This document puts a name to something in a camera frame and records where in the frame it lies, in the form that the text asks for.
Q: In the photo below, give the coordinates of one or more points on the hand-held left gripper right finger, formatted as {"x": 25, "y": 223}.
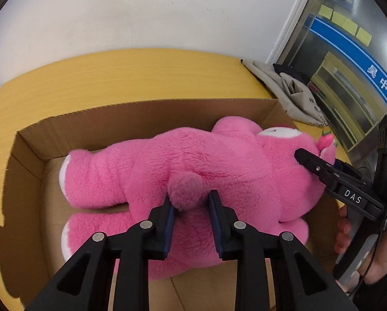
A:
{"x": 216, "y": 230}

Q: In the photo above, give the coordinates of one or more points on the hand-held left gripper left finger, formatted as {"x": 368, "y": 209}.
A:
{"x": 170, "y": 230}

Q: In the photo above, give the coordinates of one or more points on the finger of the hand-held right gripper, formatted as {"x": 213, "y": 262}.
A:
{"x": 311, "y": 163}
{"x": 347, "y": 169}

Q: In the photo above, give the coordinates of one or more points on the pink plush bear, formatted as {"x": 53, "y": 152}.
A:
{"x": 180, "y": 155}

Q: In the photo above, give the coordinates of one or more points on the brown cardboard box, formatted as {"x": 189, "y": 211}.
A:
{"x": 83, "y": 126}

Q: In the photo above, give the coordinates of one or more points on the person's right hand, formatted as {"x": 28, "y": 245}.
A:
{"x": 342, "y": 233}

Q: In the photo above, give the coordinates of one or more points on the beige cloth bag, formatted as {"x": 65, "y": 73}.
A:
{"x": 297, "y": 103}

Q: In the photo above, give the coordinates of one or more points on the yellow shelf unit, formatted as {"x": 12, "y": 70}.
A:
{"x": 345, "y": 103}

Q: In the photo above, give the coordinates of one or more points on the black cloth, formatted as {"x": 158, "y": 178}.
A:
{"x": 290, "y": 71}

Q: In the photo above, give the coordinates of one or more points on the blue window banner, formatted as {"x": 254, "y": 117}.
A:
{"x": 342, "y": 42}

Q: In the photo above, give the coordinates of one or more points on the yellow sticky note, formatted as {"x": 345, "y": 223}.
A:
{"x": 326, "y": 12}
{"x": 338, "y": 18}
{"x": 364, "y": 36}
{"x": 350, "y": 26}

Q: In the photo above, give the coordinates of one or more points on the metal door frame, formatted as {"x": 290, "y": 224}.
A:
{"x": 297, "y": 22}

